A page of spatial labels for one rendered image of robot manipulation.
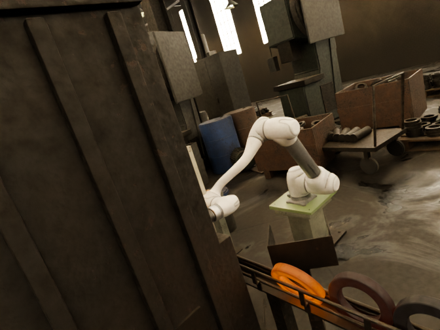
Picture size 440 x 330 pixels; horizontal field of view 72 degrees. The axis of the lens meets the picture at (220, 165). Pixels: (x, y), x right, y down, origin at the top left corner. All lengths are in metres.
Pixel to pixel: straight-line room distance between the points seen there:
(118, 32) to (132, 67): 0.10
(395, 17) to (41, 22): 12.73
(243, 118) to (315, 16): 2.35
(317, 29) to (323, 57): 0.75
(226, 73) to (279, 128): 4.64
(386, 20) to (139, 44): 12.55
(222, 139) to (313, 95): 2.38
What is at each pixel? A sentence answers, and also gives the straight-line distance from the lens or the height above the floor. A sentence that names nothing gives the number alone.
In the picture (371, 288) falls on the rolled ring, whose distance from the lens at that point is 0.99.
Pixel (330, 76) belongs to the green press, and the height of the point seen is 0.89.
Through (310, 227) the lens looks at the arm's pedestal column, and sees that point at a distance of 2.46.
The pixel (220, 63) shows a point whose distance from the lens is 6.35.
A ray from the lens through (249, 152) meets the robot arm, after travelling 1.89.
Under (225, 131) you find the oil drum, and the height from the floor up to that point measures 0.67.
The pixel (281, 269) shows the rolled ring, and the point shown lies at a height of 0.79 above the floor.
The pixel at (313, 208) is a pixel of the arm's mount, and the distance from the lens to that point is 2.34.
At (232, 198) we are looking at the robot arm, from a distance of 1.77.
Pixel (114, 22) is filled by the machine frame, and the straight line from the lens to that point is 0.95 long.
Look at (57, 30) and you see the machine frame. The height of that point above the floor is 1.64.
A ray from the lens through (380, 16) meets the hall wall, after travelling 13.36.
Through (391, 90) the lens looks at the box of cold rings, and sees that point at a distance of 4.96.
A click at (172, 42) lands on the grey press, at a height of 2.24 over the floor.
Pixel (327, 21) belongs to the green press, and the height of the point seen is 1.90.
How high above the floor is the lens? 1.40
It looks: 14 degrees down
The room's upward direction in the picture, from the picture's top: 18 degrees counter-clockwise
